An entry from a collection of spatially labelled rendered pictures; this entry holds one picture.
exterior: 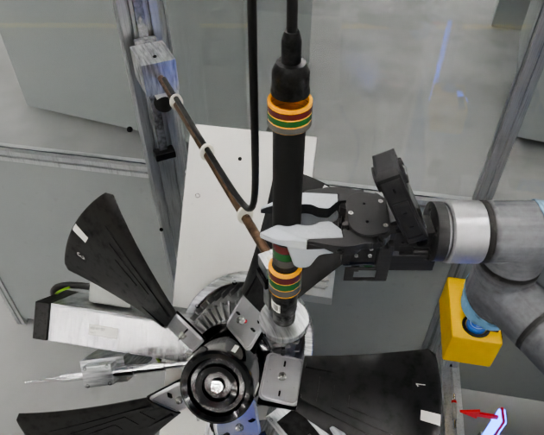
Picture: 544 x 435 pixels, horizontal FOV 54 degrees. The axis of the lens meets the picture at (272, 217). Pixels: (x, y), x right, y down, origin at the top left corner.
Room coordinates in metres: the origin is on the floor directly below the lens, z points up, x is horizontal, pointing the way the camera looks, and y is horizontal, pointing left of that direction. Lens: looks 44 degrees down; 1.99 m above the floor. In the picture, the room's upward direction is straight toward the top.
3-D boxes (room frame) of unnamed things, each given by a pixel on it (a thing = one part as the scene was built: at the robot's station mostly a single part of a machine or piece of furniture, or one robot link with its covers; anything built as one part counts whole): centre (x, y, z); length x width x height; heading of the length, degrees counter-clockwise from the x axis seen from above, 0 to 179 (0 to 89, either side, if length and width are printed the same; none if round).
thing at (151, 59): (1.01, 0.25, 1.44); 0.10 x 0.07 x 0.08; 25
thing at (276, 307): (0.44, -0.02, 1.55); 0.04 x 0.04 x 0.46
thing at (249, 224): (0.72, 0.11, 1.44); 0.54 x 0.01 x 0.01; 25
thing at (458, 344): (0.66, -0.42, 1.02); 0.16 x 0.10 x 0.11; 170
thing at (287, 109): (0.44, -0.02, 1.70); 0.04 x 0.04 x 0.03
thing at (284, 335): (0.45, -0.01, 1.40); 0.09 x 0.07 x 0.10; 25
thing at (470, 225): (0.44, -0.22, 1.53); 0.08 x 0.05 x 0.08; 0
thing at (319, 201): (0.47, -0.03, 1.53); 0.09 x 0.03 x 0.06; 81
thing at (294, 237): (0.41, -0.03, 1.53); 0.09 x 0.03 x 0.06; 98
